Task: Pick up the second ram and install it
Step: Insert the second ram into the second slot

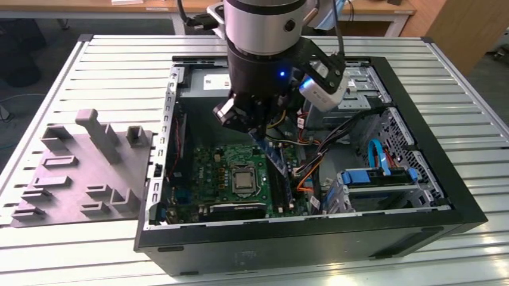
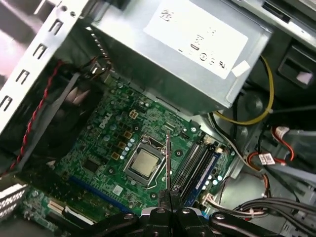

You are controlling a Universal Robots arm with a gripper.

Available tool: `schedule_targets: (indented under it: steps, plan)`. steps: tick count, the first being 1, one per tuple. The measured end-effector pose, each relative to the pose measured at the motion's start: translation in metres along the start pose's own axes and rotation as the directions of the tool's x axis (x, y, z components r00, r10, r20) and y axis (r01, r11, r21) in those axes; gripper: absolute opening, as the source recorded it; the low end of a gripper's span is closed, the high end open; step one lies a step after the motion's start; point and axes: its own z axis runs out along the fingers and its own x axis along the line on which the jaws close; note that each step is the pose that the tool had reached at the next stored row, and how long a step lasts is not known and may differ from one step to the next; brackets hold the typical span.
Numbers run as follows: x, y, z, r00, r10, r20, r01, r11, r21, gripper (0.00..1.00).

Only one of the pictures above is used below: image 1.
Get blue flat data wire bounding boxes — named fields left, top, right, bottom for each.
left=368, top=139, right=393, bottom=176

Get black graphics card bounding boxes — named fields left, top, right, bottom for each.
left=198, top=202, right=267, bottom=223

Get black camera cable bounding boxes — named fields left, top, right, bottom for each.
left=330, top=0, right=347, bottom=58

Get grey power supply unit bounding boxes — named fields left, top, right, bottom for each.
left=176, top=67, right=255, bottom=147

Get silver disk bay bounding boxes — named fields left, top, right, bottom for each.
left=323, top=169, right=453, bottom=214

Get wooden desk white frame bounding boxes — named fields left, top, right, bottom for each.
left=0, top=0, right=418, bottom=38

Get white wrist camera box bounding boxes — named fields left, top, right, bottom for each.
left=298, top=58, right=347, bottom=113

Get silver drive cage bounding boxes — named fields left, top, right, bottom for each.
left=306, top=65, right=393, bottom=129

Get grey parts rack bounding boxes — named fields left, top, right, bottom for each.
left=9, top=108, right=160, bottom=229

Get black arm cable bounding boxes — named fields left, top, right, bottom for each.
left=176, top=0, right=217, bottom=31

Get hard disk in blue carrier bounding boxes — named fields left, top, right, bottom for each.
left=341, top=168, right=418, bottom=187

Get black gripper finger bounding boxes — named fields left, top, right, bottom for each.
left=211, top=97, right=255, bottom=135

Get orange wire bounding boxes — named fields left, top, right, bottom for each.
left=295, top=165, right=322, bottom=193

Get black open PC case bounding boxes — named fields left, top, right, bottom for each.
left=132, top=55, right=489, bottom=278

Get wooden cabinet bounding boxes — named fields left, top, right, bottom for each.
left=424, top=0, right=509, bottom=75

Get yellow wire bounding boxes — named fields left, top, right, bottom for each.
left=265, top=111, right=289, bottom=131

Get CPU in metal socket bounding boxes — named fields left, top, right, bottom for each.
left=230, top=165, right=258, bottom=194

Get green motherboard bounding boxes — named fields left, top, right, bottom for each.
left=168, top=142, right=315, bottom=224

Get black cable bundle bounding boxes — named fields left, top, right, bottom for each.
left=315, top=108, right=385, bottom=158

